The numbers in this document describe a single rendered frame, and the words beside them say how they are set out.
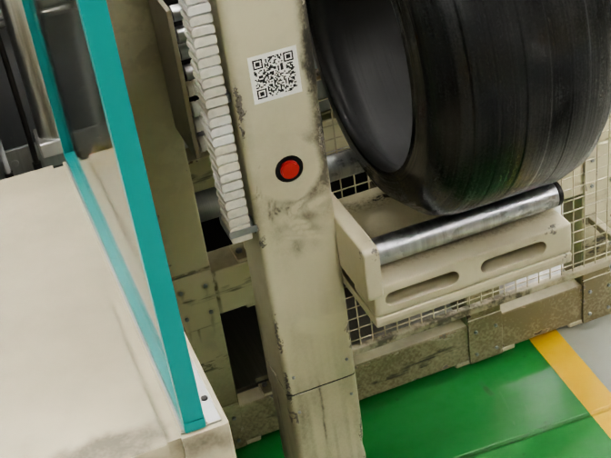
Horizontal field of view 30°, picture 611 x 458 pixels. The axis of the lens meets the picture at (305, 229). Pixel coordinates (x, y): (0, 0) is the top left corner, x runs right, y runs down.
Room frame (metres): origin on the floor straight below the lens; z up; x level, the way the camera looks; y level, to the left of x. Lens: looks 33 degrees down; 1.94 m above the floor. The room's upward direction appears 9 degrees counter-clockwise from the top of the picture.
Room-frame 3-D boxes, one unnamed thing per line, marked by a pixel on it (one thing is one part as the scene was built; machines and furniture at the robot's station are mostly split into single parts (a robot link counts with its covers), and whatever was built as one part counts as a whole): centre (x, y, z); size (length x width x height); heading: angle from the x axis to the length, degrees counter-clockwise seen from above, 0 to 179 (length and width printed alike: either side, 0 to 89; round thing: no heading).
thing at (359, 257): (1.61, -0.04, 0.90); 0.40 x 0.03 x 0.10; 16
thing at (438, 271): (1.52, -0.25, 0.84); 0.36 x 0.09 x 0.06; 106
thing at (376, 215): (1.66, -0.21, 0.80); 0.37 x 0.36 x 0.02; 16
